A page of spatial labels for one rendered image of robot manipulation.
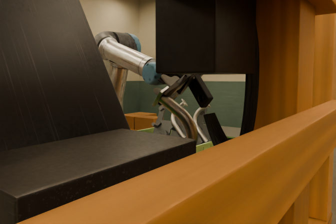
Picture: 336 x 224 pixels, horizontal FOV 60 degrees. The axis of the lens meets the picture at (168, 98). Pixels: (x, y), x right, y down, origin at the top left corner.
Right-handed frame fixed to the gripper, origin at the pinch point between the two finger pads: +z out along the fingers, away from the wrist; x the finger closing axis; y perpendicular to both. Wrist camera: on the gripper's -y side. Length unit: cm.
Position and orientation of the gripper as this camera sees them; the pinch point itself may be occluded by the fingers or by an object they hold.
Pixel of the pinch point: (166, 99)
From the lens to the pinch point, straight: 77.8
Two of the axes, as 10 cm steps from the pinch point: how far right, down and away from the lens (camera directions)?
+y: -7.7, -6.2, 1.6
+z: -5.0, 4.2, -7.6
